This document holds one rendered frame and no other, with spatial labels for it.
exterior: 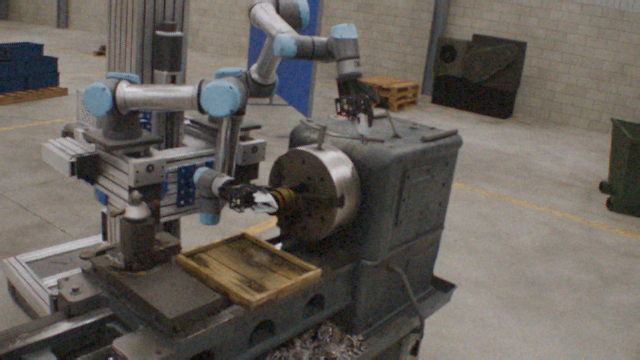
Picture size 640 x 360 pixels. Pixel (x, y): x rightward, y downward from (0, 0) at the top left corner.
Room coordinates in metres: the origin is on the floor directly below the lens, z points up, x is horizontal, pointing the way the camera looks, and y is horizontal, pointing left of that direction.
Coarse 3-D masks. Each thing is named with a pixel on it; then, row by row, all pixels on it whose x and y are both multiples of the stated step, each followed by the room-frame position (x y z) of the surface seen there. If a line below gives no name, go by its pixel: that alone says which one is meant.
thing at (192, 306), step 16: (96, 256) 1.32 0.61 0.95; (112, 256) 1.31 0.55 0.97; (96, 272) 1.28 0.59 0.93; (128, 272) 1.23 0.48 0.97; (160, 272) 1.26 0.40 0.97; (176, 272) 1.27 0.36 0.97; (128, 288) 1.16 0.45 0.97; (144, 288) 1.17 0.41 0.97; (160, 288) 1.18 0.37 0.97; (176, 288) 1.19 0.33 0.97; (192, 288) 1.20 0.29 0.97; (208, 288) 1.21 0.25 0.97; (144, 304) 1.12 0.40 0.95; (160, 304) 1.10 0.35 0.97; (176, 304) 1.11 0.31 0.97; (192, 304) 1.12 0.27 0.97; (208, 304) 1.14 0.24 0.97; (160, 320) 1.08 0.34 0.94; (176, 320) 1.07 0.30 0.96; (192, 320) 1.11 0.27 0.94
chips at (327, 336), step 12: (324, 324) 1.69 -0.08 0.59; (300, 336) 1.64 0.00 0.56; (312, 336) 1.67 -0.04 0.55; (324, 336) 1.60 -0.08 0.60; (336, 336) 1.64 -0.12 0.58; (348, 336) 1.66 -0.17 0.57; (276, 348) 1.54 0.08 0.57; (288, 348) 1.55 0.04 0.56; (300, 348) 1.55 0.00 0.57; (312, 348) 1.55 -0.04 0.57; (324, 348) 1.53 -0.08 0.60; (336, 348) 1.61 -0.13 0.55; (348, 348) 1.60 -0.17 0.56; (360, 348) 1.61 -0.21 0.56
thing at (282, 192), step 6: (282, 186) 1.62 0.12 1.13; (270, 192) 1.58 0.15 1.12; (276, 192) 1.59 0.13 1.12; (282, 192) 1.59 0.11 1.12; (288, 192) 1.60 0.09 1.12; (276, 198) 1.56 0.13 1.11; (282, 198) 1.57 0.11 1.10; (288, 198) 1.58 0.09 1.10; (294, 198) 1.59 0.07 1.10; (282, 204) 1.56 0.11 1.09; (288, 204) 1.58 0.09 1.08; (294, 204) 1.59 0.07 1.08; (282, 210) 1.57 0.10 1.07; (288, 210) 1.58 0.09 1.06
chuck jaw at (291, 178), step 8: (280, 160) 1.70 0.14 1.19; (288, 160) 1.71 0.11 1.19; (280, 168) 1.69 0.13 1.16; (288, 168) 1.69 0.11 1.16; (280, 176) 1.67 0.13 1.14; (288, 176) 1.67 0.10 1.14; (296, 176) 1.69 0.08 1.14; (280, 184) 1.64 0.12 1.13; (288, 184) 1.65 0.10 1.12; (296, 184) 1.67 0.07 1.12
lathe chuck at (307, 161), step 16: (304, 160) 1.69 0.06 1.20; (320, 160) 1.64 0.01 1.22; (336, 160) 1.68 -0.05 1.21; (272, 176) 1.77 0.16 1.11; (304, 176) 1.68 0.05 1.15; (320, 176) 1.64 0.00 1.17; (336, 176) 1.62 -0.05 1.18; (320, 192) 1.63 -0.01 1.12; (336, 192) 1.60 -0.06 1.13; (352, 192) 1.65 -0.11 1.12; (304, 208) 1.67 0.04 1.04; (336, 208) 1.59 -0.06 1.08; (352, 208) 1.65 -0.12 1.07; (304, 224) 1.67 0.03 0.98; (320, 224) 1.63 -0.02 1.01; (336, 224) 1.60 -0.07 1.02; (304, 240) 1.66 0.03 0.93
